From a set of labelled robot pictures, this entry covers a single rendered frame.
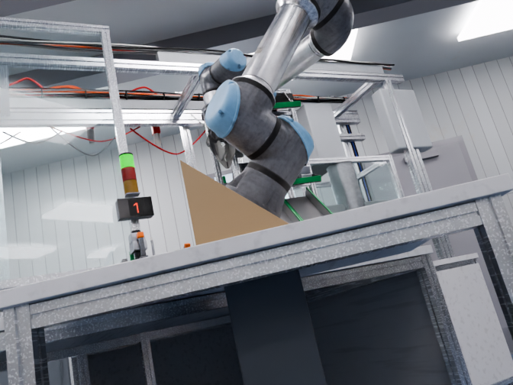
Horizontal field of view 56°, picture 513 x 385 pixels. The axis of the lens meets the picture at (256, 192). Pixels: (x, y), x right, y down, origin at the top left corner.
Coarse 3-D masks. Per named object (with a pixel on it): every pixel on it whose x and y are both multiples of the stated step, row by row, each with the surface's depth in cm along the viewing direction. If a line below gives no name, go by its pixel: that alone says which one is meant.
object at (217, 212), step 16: (192, 176) 97; (208, 176) 97; (192, 192) 97; (208, 192) 96; (224, 192) 96; (192, 208) 96; (208, 208) 95; (224, 208) 95; (240, 208) 95; (256, 208) 94; (192, 224) 95; (208, 224) 95; (224, 224) 94; (240, 224) 94; (256, 224) 93; (272, 224) 93; (208, 240) 94
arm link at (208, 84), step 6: (204, 66) 161; (210, 66) 165; (198, 72) 163; (204, 72) 161; (198, 78) 163; (204, 78) 160; (210, 78) 158; (204, 84) 160; (210, 84) 159; (216, 84) 159; (204, 90) 160; (210, 90) 158
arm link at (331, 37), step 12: (348, 0) 126; (348, 12) 125; (324, 24) 126; (336, 24) 125; (348, 24) 127; (312, 36) 133; (324, 36) 129; (336, 36) 128; (348, 36) 131; (300, 48) 139; (312, 48) 136; (324, 48) 133; (336, 48) 133; (300, 60) 140; (312, 60) 140; (288, 72) 145; (300, 72) 145
